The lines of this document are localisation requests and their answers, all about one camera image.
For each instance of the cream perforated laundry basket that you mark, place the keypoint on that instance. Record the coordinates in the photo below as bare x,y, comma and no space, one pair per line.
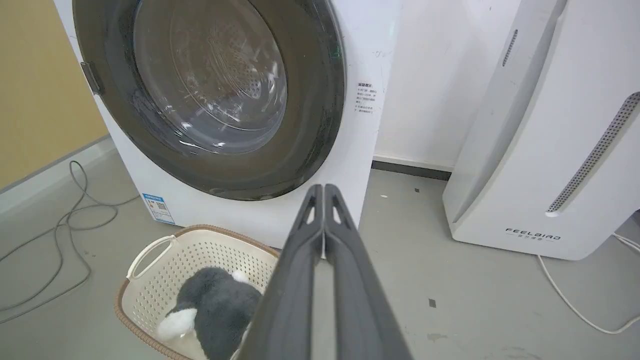
165,280

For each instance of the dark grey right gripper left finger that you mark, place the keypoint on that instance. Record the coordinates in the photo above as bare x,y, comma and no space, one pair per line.
290,295

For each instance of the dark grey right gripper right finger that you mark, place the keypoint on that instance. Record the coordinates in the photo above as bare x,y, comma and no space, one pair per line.
357,300

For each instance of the white front-load washing machine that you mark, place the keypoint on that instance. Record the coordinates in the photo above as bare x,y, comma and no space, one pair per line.
370,125

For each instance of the grey and white plush toy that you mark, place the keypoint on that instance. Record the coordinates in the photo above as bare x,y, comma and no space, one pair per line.
215,310

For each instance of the dark round washing machine door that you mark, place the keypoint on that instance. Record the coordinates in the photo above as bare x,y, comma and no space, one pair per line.
210,95

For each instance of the white air purifier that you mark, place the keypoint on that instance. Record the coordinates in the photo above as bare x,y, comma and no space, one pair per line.
550,125

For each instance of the blue energy label sticker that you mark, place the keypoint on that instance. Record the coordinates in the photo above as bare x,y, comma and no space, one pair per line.
158,207

